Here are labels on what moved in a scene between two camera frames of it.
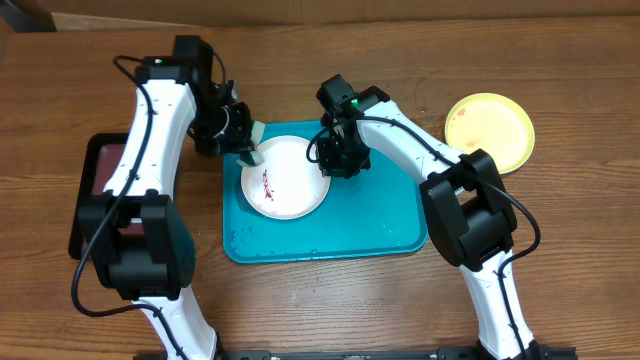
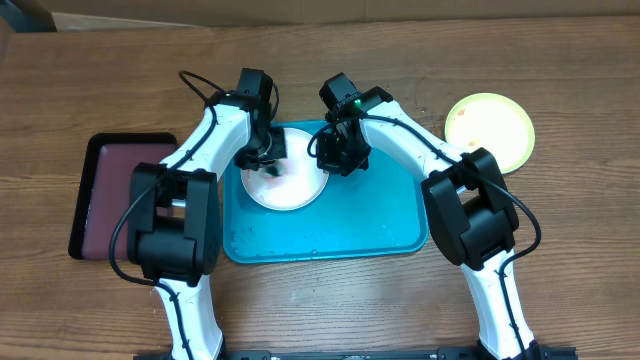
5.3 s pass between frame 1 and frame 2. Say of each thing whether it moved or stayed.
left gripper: moved
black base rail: stayed
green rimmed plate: stayed
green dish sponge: moved
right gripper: stayed
